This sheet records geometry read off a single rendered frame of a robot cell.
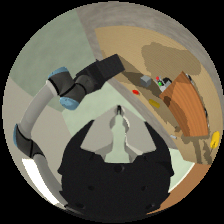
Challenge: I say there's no dark yellow rectangular bar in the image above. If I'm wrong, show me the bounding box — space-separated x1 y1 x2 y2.
149 99 160 108

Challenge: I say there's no brown cube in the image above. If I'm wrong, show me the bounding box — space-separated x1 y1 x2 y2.
174 126 183 137

